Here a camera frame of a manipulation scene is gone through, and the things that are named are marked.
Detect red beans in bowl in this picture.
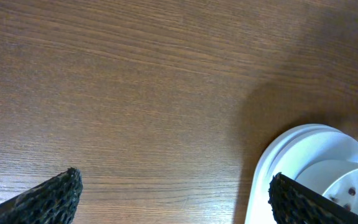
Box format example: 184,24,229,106
328,187,356,211

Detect white digital kitchen scale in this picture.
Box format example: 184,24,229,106
244,124,342,224

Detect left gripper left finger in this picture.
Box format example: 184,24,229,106
0,167,83,224

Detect white bowl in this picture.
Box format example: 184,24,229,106
268,131,358,214

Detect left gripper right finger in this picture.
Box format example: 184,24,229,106
268,172,358,224

